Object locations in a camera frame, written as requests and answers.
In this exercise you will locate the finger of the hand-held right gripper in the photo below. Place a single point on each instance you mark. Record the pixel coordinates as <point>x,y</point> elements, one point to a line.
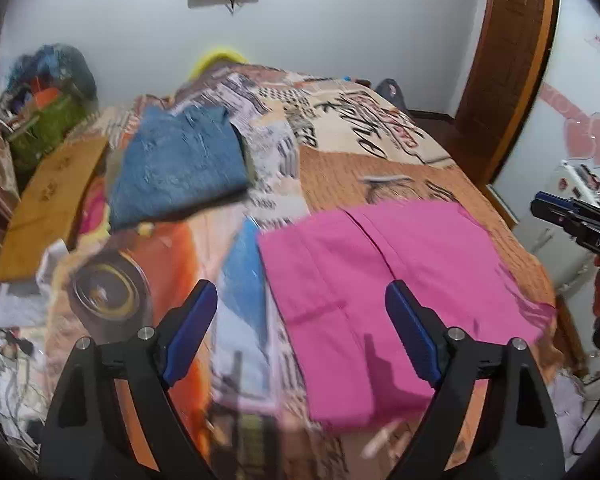
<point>560,217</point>
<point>560,196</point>

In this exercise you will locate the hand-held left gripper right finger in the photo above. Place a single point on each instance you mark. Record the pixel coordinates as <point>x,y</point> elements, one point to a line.
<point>414,330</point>

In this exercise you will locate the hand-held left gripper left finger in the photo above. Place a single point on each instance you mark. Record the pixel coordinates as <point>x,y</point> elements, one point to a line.
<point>190,330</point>

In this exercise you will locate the pink pants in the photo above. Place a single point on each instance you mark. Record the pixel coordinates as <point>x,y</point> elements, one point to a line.
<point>360,300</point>

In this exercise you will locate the white refrigerator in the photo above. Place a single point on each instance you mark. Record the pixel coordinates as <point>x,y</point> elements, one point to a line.
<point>560,225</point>

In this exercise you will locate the brown wooden door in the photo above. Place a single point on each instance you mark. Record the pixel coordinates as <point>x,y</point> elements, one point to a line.
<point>510,60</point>

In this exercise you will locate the white cloth on floor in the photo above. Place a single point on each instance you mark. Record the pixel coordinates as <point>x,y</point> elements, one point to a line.
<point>572,400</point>

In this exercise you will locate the folded blue jeans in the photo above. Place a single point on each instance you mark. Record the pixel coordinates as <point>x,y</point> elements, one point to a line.
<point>180,165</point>

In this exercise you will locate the pile of white cloths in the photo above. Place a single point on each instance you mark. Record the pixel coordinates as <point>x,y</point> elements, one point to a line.
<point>15,390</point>

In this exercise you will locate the yellow-brown cardboard piece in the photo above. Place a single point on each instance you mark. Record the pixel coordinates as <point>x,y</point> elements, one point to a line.
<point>50,205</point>

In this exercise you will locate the bed with printed sheet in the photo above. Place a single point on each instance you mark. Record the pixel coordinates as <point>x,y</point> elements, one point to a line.
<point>330,150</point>

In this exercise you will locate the dark backpack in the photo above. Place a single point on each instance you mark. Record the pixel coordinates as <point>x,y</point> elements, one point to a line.
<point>391,91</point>

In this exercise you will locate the pile of clothes and bags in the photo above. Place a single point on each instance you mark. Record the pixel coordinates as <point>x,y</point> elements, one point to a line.
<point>45,110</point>

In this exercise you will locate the yellow round cushion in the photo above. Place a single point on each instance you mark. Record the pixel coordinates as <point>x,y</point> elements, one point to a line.
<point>215,59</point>

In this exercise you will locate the pink wall sticker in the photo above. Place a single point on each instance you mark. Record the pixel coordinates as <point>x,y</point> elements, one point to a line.
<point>580,125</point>

